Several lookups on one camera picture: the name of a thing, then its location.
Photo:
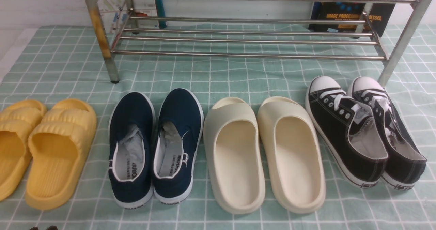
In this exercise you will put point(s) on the black image processing book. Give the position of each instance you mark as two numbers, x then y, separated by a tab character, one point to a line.
379	15

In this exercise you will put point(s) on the colourful map poster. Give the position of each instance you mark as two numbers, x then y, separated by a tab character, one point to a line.
114	13

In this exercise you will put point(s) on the teal vertical pole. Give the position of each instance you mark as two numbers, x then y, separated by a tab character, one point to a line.
160	13

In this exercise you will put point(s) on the dark object at bottom edge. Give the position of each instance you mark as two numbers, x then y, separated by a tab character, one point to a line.
52	227

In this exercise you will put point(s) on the metal shoe rack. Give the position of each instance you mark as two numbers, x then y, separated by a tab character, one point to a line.
364	35

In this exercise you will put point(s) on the cream slide slipper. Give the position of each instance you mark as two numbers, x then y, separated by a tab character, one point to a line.
293	155
232	147

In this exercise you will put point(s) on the black canvas sneaker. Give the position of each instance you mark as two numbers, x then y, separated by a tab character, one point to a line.
348	127
405	163

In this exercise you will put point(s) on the navy slip-on shoe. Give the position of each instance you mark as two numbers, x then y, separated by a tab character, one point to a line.
130	137
179	131

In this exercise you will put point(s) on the left cream slide slipper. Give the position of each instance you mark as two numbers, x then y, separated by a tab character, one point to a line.
232	147

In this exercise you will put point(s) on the right cream slide slipper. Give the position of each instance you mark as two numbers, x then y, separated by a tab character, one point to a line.
293	155

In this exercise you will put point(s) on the yellow slide slipper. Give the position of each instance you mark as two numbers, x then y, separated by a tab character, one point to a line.
17	121
59	145

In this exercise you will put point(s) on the left yellow slide slipper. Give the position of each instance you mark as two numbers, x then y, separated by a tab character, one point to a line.
17	121

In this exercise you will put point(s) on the right navy slip-on shoe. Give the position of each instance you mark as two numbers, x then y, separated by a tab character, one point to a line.
179	131

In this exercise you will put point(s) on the right yellow slide slipper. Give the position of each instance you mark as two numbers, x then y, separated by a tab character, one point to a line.
59	145

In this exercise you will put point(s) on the left navy slip-on shoe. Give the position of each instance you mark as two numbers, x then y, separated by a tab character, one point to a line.
130	137

